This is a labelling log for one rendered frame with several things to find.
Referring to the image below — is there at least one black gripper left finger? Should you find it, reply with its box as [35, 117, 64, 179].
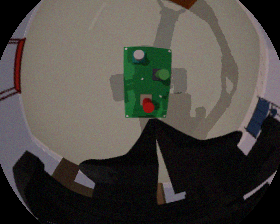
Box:
[79, 119, 159, 198]

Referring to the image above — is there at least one green circuit board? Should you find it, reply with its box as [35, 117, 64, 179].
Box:
[123, 47, 172, 117]

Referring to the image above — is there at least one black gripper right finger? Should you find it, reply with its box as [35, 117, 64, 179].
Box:
[153, 119, 242, 194]

